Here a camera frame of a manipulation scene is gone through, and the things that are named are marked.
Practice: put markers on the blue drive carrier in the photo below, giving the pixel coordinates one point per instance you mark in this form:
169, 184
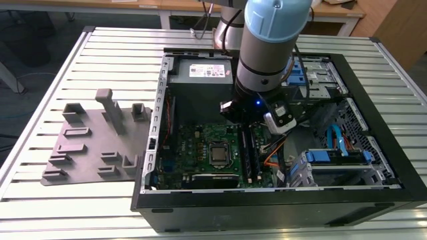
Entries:
297, 80

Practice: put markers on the grey metal drive cage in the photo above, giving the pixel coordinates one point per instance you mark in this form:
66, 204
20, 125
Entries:
321, 92

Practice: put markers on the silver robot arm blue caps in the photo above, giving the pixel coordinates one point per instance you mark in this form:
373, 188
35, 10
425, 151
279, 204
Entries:
263, 57

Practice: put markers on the grey plastic parts rack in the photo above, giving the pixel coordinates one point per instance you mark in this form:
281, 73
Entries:
101, 140

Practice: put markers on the black graphics card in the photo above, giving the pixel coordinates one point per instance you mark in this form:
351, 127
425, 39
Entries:
217, 180

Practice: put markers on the black CPU socket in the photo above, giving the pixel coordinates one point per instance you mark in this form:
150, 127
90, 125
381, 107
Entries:
221, 165

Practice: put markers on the dark office chair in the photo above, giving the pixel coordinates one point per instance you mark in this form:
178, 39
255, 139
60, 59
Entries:
27, 37

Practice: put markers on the black open PC case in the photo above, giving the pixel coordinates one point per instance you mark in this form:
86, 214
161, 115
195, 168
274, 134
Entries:
267, 210

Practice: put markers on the green motherboard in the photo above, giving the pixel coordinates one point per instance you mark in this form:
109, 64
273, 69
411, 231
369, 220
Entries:
197, 150

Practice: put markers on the grey power supply unit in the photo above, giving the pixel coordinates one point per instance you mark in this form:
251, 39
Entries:
201, 100

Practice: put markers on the brown wooden cabinet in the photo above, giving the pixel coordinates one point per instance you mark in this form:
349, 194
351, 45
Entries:
401, 30

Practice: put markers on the wooden top desk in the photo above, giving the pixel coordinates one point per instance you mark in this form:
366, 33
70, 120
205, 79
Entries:
337, 11

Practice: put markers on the white table leg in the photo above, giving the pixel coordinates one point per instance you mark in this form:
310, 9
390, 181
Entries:
11, 77

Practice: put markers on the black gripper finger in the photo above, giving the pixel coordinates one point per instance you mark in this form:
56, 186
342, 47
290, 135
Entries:
227, 110

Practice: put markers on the grey metal disk bay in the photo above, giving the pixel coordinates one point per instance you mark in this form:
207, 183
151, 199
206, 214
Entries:
341, 168

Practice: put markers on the silver CPU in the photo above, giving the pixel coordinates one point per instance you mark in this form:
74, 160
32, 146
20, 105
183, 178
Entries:
219, 153

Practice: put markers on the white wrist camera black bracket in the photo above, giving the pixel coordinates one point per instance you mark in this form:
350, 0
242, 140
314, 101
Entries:
282, 117

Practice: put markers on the hard disk in blue carrier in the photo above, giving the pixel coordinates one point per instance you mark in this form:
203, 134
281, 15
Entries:
318, 156

